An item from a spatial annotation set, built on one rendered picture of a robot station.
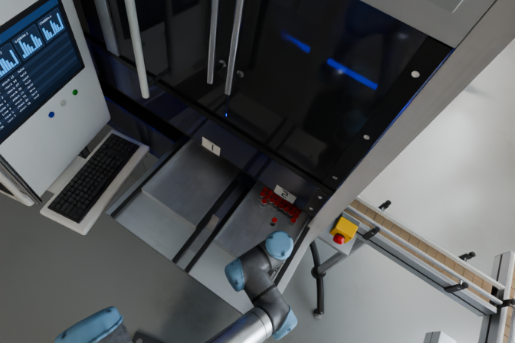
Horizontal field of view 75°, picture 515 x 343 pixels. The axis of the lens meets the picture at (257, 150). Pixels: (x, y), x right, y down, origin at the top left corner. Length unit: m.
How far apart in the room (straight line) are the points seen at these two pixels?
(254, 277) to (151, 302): 1.31
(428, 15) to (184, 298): 1.89
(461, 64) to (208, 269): 1.00
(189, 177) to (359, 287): 1.42
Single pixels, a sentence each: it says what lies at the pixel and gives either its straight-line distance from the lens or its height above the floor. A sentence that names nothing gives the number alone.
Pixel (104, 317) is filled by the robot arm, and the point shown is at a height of 1.41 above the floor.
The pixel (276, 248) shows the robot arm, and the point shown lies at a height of 1.27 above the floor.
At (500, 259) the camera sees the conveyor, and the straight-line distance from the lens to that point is 1.80.
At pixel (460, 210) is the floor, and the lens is 3.05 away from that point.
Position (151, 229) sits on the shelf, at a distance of 1.34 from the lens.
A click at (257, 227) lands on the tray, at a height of 0.88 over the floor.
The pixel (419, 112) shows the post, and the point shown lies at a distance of 0.79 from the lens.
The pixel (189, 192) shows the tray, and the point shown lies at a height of 0.88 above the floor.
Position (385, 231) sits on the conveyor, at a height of 0.96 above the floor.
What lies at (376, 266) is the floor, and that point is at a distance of 2.49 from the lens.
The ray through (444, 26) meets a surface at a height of 1.83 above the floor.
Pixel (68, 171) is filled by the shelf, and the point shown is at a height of 0.80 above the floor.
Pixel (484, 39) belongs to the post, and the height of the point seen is 1.84.
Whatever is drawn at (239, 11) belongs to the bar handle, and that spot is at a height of 1.70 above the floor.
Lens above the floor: 2.14
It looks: 56 degrees down
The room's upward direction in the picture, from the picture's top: 17 degrees clockwise
